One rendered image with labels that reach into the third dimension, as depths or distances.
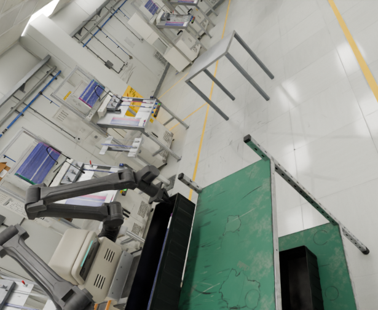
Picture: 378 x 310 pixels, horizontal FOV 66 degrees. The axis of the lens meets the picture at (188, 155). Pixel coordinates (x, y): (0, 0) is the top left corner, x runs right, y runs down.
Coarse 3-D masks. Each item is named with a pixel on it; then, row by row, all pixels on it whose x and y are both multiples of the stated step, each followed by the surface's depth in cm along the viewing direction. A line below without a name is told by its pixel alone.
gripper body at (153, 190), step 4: (152, 184) 132; (156, 184) 138; (160, 184) 134; (148, 188) 130; (152, 188) 131; (156, 188) 132; (160, 188) 134; (144, 192) 131; (148, 192) 130; (152, 192) 131; (156, 192) 132; (152, 196) 132; (156, 196) 130; (152, 200) 131; (156, 200) 130
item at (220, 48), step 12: (228, 36) 338; (216, 48) 345; (228, 48) 319; (204, 60) 353; (216, 60) 325; (192, 72) 360; (204, 72) 395; (240, 72) 328; (192, 84) 366; (216, 84) 405; (252, 84) 336; (204, 96) 374; (228, 96) 415; (264, 96) 344; (216, 108) 384
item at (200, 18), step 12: (156, 0) 761; (168, 0) 794; (180, 0) 768; (192, 0) 768; (204, 0) 807; (168, 12) 778; (192, 12) 789; (204, 12) 830; (192, 24) 790; (204, 24) 811
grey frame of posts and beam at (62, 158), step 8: (24, 128) 339; (32, 136) 342; (64, 152) 358; (64, 160) 353; (56, 168) 342; (48, 176) 331; (96, 176) 379; (48, 184) 327; (8, 192) 298; (24, 200) 305; (64, 224) 326; (72, 224) 330; (128, 232) 317; (144, 240) 328
